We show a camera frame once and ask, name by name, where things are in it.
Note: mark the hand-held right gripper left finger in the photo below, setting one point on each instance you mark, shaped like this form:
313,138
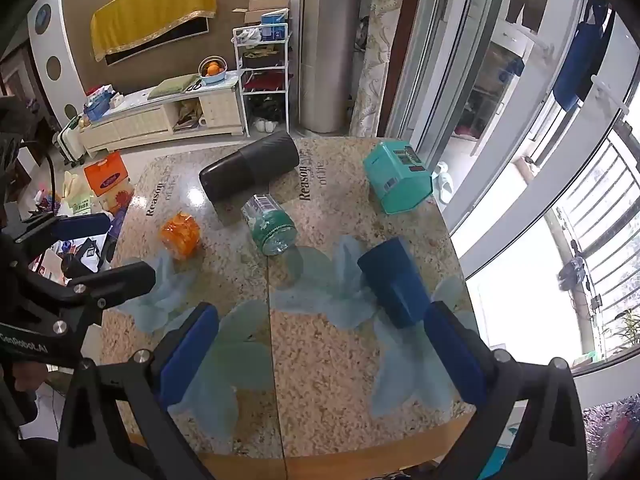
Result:
192,350

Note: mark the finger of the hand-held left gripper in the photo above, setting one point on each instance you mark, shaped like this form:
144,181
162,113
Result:
82,226
125,277

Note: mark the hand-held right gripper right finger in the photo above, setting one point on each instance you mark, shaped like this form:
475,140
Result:
452,352

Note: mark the orange cup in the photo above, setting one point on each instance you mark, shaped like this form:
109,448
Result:
181,235

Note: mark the dark blue cup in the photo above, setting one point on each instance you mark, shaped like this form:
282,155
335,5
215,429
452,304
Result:
395,285

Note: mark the clear glass cup green label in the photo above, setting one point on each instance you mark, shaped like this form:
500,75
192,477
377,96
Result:
267,227

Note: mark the black cup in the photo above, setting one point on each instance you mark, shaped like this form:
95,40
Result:
247,167

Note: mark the orange box on floor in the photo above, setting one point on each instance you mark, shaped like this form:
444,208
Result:
107,180

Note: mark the white suitcase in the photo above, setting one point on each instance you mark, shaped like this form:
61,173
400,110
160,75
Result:
70,142

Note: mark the blue box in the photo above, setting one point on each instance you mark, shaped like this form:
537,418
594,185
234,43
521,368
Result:
97,104

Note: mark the cream television cabinet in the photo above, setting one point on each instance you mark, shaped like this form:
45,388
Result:
165,115

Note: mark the green cushion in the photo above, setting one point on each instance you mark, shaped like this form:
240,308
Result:
175,85

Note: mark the white slippers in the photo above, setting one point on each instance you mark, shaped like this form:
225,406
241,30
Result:
442,180

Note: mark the green plant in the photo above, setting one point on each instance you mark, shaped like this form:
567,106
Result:
625,330

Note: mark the teal box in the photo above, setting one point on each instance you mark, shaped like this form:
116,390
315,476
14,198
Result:
397,177

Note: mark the black television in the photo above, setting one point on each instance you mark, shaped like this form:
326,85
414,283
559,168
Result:
150,46

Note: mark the metal window railing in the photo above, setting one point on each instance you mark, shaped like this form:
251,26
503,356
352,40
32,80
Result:
600,220

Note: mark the fruit basket with oranges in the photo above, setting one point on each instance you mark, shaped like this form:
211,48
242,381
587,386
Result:
213,70

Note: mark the white shoes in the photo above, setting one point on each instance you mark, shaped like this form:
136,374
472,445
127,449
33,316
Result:
265,124

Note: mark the yellow cloth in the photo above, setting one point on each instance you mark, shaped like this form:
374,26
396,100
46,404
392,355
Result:
150,7

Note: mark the white shelf rack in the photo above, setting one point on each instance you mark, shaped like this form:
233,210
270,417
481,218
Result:
262,80

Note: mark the cardboard box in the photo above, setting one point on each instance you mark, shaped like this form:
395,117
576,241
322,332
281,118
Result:
262,10

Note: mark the patterned curtain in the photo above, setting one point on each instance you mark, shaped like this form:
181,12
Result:
372,60

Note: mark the grey standing air conditioner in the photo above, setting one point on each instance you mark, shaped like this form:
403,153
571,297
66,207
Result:
335,45

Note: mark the blue hanging garment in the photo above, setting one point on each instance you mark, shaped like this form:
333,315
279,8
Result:
580,60

